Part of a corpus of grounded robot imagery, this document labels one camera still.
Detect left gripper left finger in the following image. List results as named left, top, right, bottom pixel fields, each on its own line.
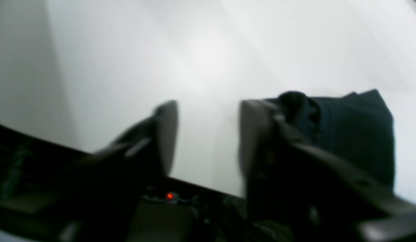
left=59, top=100, right=179, bottom=242

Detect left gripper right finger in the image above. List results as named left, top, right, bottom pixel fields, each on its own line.
left=239, top=100, right=416, bottom=242

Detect black t-shirt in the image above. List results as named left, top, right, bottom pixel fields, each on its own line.
left=267, top=89, right=395, bottom=191

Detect black power strip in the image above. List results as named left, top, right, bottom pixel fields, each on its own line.
left=141, top=187, right=201, bottom=206

